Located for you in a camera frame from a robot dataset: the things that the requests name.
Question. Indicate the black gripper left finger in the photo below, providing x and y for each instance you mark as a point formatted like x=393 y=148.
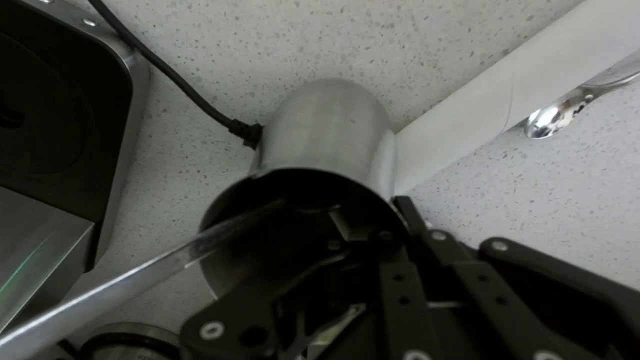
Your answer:
x=346 y=301

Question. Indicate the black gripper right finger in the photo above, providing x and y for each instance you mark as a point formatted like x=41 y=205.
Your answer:
x=532 y=307

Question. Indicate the silver metal cup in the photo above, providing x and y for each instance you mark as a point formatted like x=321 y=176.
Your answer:
x=321 y=132

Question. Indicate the shiny chrome utensil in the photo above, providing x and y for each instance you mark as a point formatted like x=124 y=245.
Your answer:
x=551 y=121

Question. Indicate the black steel coffee maker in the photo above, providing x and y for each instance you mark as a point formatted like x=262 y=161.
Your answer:
x=52 y=121

